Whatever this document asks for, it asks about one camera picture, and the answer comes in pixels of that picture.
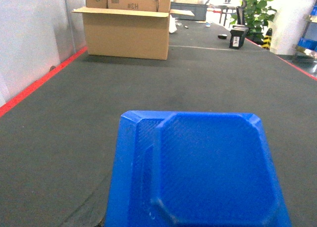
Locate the blue block part with knob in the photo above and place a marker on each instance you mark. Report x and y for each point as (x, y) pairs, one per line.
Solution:
(193, 169)

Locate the large cardboard box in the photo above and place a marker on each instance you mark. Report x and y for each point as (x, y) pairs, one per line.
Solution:
(127, 33)

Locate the black boxes stack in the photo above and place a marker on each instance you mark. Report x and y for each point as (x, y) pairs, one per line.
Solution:
(238, 35)

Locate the small cardboard box H3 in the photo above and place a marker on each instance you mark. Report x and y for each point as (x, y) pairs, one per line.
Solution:
(138, 5)

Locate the yellow black striped bollard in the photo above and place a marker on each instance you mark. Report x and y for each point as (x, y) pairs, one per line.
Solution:
(267, 39)

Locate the green potted plant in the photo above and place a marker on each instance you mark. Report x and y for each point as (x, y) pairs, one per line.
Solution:
(257, 15)

